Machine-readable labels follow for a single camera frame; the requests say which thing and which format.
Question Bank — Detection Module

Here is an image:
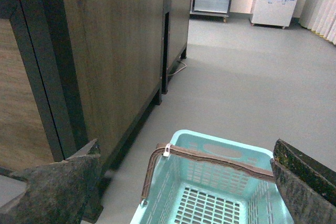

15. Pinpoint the felt-covered left gripper left finger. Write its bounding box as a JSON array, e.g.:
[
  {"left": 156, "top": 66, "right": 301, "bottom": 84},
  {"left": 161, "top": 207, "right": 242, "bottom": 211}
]
[{"left": 1, "top": 139, "right": 103, "bottom": 223}]

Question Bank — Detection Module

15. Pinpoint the felt-covered left gripper right finger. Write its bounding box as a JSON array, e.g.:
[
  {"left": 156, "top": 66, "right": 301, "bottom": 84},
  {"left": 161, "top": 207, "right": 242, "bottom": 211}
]
[{"left": 270, "top": 139, "right": 335, "bottom": 223}]

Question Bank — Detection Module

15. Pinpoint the brown basket handle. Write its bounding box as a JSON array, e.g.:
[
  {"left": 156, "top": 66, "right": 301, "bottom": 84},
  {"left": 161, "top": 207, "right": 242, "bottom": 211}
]
[{"left": 141, "top": 143, "right": 275, "bottom": 200}]

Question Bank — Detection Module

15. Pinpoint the light blue plastic basket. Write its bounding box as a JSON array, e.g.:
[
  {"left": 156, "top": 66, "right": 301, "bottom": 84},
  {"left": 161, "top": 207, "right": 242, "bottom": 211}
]
[{"left": 131, "top": 130, "right": 293, "bottom": 223}]

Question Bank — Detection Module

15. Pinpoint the white zip tie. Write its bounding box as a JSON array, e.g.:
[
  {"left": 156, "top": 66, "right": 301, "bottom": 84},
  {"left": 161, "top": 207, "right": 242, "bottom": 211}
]
[{"left": 163, "top": 143, "right": 172, "bottom": 157}]

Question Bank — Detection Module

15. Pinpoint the wooden produce stand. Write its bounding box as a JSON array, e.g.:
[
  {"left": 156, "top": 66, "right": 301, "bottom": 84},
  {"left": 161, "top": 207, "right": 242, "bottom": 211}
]
[{"left": 0, "top": 0, "right": 169, "bottom": 222}]

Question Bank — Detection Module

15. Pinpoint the beige curtain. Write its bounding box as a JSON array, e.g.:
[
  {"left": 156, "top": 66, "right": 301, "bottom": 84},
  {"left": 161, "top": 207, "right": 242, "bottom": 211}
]
[{"left": 299, "top": 0, "right": 335, "bottom": 44}]

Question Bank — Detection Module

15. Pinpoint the grey floor cable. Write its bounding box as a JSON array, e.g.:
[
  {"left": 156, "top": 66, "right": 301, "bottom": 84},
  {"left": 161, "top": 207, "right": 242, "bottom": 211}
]
[{"left": 167, "top": 59, "right": 187, "bottom": 77}]

